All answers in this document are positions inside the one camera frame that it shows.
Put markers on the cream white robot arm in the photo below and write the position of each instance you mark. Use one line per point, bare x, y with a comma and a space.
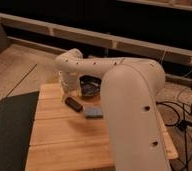
128, 89

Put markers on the black cylindrical eraser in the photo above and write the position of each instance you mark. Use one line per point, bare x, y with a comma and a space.
69, 101

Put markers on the dark grey floor mat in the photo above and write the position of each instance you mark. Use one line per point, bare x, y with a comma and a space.
16, 121

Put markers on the long white wooden shelf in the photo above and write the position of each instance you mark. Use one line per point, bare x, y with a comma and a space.
128, 45

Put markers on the dark round bowl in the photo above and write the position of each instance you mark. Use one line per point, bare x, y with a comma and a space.
90, 86

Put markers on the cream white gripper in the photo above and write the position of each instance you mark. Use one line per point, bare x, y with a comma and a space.
70, 82

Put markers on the blue grey sponge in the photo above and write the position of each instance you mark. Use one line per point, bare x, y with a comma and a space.
93, 112

